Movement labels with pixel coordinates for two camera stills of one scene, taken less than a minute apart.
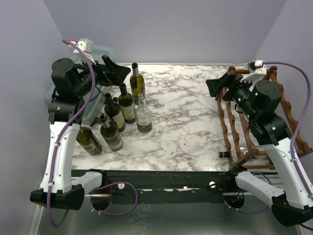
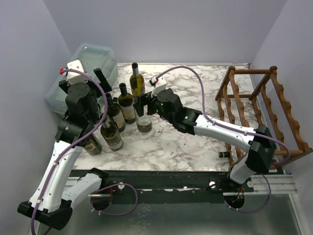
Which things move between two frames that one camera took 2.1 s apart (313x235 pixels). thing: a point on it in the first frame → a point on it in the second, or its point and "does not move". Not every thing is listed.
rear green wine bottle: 137,83 does not move
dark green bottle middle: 113,112 does not move
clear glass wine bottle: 144,115 does not move
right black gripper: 231,88 → 142,103
